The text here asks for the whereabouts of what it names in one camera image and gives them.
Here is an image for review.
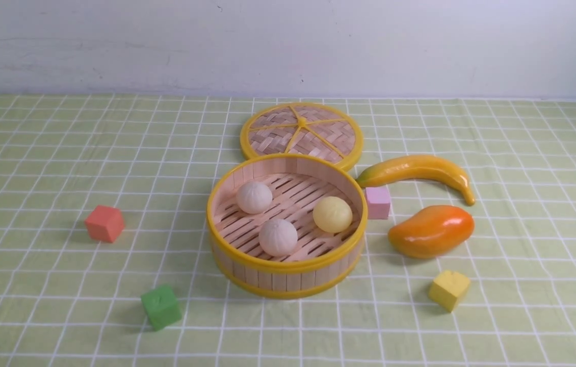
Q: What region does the yellow foam cube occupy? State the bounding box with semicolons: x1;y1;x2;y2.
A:
428;270;470;312

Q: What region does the orange toy mango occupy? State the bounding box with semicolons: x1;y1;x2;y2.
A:
387;205;475;259

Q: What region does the yellow bun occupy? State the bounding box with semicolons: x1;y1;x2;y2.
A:
312;197;353;233

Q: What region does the white bun front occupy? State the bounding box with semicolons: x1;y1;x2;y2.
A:
258;218;298;256

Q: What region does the pink foam cube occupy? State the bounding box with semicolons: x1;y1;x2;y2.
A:
364;186;392;219

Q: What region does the green foam cube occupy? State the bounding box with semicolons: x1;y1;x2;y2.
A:
140;285;182;331

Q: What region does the white bun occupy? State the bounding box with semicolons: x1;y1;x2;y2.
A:
258;218;298;256
236;181;273;215

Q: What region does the woven bamboo steamer lid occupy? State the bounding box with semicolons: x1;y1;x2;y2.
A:
240;102;363;170

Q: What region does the yellow toy banana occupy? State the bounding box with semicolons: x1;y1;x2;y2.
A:
356;155;476;206

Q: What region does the bamboo steamer tray yellow rim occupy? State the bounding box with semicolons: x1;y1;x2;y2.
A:
206;153;368;299

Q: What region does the green checkered tablecloth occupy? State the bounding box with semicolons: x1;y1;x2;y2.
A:
0;95;576;366

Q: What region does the red foam cube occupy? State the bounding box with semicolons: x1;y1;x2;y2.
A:
84;205;125;243

